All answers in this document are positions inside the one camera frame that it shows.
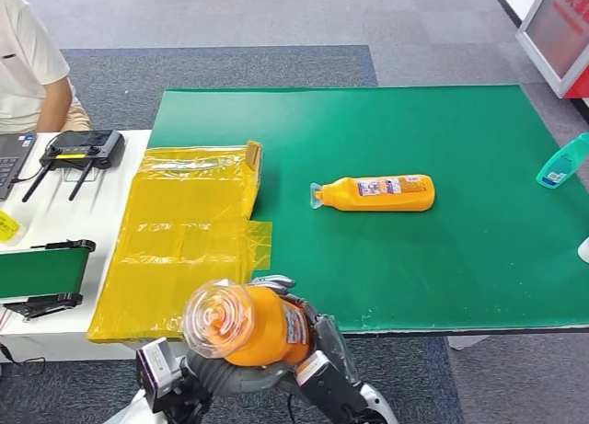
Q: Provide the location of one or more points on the orange detergent bottle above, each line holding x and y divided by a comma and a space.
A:
266, 330
382, 199

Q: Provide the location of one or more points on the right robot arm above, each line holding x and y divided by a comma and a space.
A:
340, 403

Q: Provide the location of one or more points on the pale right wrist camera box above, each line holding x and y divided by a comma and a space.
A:
313, 366

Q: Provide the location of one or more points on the white plastic object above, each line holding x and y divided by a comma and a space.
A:
584, 252

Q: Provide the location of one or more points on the person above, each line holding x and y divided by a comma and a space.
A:
23, 55

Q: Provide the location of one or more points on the small green belt conveyor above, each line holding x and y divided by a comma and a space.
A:
41, 272

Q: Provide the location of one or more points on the yellow plastic wrapped cardboard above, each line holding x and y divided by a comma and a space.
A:
184, 257

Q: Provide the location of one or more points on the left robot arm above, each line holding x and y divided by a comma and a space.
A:
128, 412

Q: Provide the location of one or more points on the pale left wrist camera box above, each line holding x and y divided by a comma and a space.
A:
158, 372

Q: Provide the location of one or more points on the teal plastic bottle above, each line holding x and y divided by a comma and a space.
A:
561, 162

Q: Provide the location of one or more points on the green table mat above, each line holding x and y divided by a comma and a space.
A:
414, 275

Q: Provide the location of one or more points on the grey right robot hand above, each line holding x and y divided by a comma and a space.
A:
331, 342

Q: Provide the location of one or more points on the grey laptop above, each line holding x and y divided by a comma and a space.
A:
11, 159

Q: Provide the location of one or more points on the white table foot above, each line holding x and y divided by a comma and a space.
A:
467, 342

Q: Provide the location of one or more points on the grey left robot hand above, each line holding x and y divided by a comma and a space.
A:
239, 385

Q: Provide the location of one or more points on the black remote controller with antennas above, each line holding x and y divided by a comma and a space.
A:
83, 147

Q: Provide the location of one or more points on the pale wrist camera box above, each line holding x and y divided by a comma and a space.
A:
313, 366
158, 372

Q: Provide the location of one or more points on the yellow paper label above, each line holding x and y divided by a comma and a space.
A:
7, 226

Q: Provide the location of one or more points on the red and white sign board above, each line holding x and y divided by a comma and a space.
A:
556, 31

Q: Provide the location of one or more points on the person's left forearm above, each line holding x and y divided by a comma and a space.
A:
55, 107

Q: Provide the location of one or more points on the white side table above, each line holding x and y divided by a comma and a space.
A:
69, 217

